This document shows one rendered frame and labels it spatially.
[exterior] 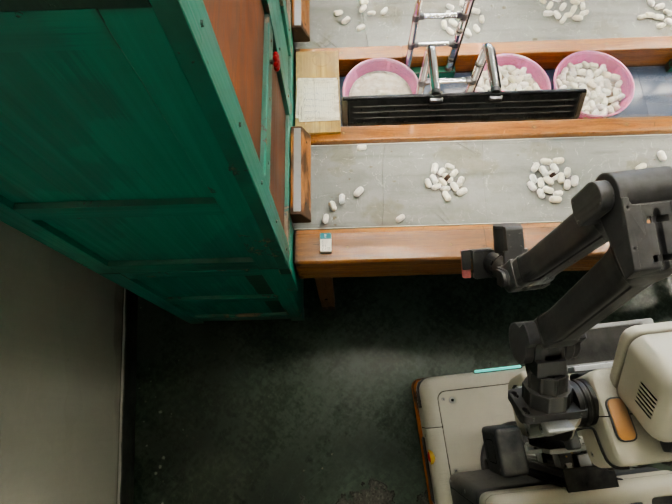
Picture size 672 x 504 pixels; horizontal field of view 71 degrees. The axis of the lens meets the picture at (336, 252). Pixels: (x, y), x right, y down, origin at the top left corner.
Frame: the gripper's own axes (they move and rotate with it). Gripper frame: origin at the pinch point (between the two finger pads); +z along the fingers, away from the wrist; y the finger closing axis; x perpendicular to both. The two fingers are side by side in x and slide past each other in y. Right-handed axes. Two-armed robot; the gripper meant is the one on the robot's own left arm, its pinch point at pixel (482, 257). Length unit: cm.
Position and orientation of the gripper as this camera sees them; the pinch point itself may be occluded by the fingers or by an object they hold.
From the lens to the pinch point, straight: 123.7
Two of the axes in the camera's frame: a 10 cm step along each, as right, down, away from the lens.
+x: 1.1, 9.8, 1.5
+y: -9.9, 1.1, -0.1
